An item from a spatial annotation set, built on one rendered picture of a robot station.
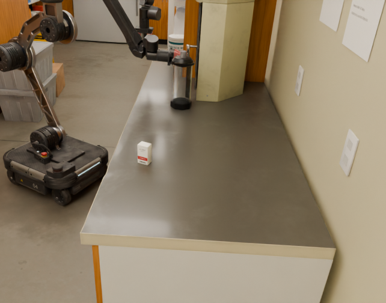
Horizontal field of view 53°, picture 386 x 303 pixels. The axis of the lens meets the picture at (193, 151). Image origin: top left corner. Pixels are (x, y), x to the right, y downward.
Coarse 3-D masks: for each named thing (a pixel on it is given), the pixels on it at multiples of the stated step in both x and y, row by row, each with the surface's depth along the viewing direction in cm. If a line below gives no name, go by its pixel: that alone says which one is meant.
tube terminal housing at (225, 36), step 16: (208, 0) 173; (224, 0) 173; (240, 0) 179; (208, 16) 176; (224, 16) 176; (240, 16) 183; (208, 32) 180; (224, 32) 179; (240, 32) 188; (208, 48) 183; (224, 48) 184; (240, 48) 192; (208, 64) 187; (224, 64) 188; (240, 64) 197; (208, 80) 190; (224, 80) 193; (240, 80) 202; (208, 96) 195; (224, 96) 198
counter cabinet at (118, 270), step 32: (96, 256) 108; (128, 256) 108; (160, 256) 108; (192, 256) 107; (224, 256) 107; (256, 256) 107; (96, 288) 115; (128, 288) 114; (160, 288) 114; (192, 288) 113; (224, 288) 113; (256, 288) 113; (288, 288) 112; (320, 288) 112
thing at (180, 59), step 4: (180, 52) 175; (184, 52) 174; (176, 56) 178; (180, 56) 175; (184, 56) 175; (176, 60) 174; (180, 60) 173; (184, 60) 173; (188, 60) 174; (192, 60) 177
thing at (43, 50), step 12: (36, 48) 369; (48, 48) 380; (36, 60) 357; (48, 60) 388; (0, 72) 351; (12, 72) 350; (48, 72) 393; (0, 84) 358; (12, 84) 357; (24, 84) 357
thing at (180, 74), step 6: (174, 66) 176; (180, 66) 173; (186, 66) 173; (192, 66) 178; (174, 72) 177; (180, 72) 175; (186, 72) 175; (174, 78) 178; (180, 78) 176; (186, 78) 177; (174, 84) 179; (180, 84) 178; (186, 84) 178; (174, 90) 181; (180, 90) 179; (186, 90) 180; (174, 96) 182; (180, 96) 181; (186, 96) 181; (174, 102) 183; (180, 102) 182; (186, 102) 183
